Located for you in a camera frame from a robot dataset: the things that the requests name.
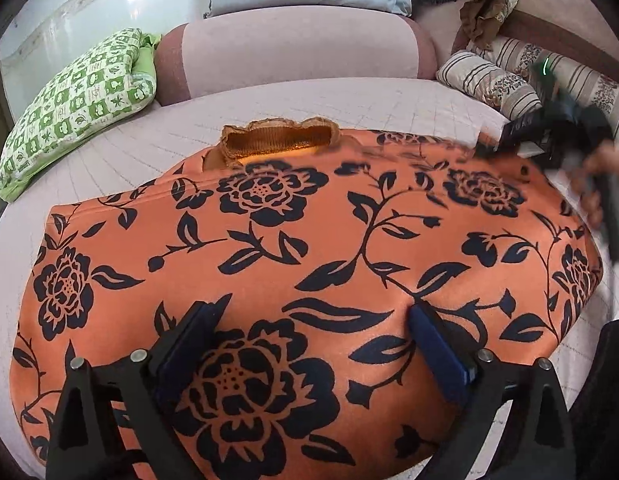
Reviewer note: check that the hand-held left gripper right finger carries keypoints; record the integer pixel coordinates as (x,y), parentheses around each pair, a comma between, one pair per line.
(439,357)

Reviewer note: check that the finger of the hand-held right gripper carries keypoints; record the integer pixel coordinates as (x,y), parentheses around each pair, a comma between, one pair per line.
(499,150)
(522,127)

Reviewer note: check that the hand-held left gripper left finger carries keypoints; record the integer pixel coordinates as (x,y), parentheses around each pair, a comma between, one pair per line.
(189,347)

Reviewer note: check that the orange black floral blouse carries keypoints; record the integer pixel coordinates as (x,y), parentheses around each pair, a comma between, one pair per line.
(314,240)

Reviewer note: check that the person's right hand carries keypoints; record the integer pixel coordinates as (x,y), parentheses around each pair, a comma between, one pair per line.
(592,185)

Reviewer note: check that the small striped floral bolster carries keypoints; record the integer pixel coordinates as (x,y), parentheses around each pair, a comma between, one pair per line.
(479,80)

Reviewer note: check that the large striped floral cushion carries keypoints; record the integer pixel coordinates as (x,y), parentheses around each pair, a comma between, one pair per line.
(519,55)

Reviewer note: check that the brown ruffled cloth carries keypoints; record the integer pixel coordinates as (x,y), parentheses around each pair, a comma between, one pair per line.
(489,15)

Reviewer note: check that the pink quilted sofa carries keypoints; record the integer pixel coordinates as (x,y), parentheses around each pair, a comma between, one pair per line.
(299,100)

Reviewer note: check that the green patterned pillow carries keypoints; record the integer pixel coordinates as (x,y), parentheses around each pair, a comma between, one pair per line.
(74,110)

